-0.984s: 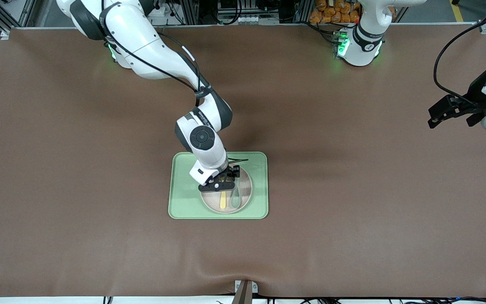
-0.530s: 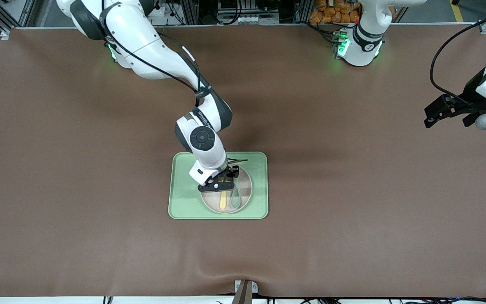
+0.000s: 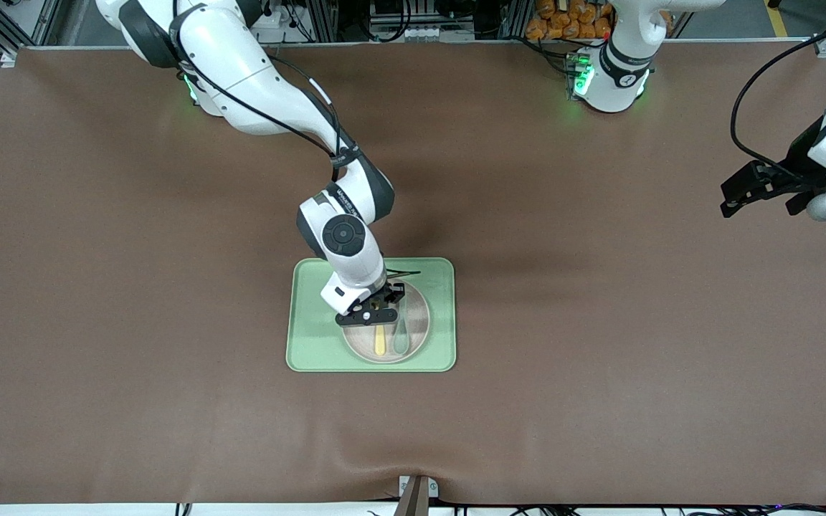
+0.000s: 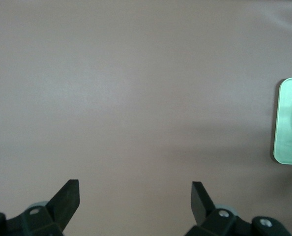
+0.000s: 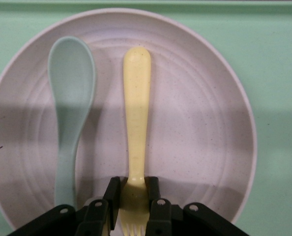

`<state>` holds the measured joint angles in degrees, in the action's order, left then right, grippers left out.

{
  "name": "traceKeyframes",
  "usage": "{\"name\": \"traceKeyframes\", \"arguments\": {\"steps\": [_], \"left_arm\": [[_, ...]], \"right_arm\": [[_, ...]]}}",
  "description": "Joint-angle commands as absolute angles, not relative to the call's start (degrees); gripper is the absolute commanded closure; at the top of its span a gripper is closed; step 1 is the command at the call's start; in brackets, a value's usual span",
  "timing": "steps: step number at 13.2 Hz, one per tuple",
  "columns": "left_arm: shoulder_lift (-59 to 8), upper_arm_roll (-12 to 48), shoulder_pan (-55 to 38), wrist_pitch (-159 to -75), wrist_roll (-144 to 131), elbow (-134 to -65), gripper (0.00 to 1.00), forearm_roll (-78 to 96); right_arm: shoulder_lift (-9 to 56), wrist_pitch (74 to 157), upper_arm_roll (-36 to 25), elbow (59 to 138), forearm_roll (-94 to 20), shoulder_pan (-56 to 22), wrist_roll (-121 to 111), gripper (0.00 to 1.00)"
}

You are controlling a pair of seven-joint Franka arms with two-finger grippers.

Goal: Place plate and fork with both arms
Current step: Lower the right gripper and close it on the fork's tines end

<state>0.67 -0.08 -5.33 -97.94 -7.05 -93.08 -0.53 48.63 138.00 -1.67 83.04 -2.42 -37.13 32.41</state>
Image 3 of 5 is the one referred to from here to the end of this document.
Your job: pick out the beige round plate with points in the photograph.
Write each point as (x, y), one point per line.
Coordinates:
(416, 315)

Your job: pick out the grey-green plastic spoon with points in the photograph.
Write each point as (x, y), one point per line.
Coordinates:
(401, 337)

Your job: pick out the yellow plastic fork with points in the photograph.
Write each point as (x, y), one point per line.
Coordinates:
(381, 340)

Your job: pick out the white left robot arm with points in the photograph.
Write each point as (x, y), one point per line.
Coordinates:
(621, 72)

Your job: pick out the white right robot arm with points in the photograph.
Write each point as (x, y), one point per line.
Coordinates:
(241, 72)

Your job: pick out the light green rectangular tray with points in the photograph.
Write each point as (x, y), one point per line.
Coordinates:
(312, 351)

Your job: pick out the metal table edge clamp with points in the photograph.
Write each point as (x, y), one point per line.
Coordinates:
(417, 494)

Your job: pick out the brown table cloth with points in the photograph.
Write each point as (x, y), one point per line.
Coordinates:
(169, 358)

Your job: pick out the pile of orange packets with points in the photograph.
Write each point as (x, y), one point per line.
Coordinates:
(563, 21)

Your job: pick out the white power strip with plugs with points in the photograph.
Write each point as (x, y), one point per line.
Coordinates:
(273, 20)

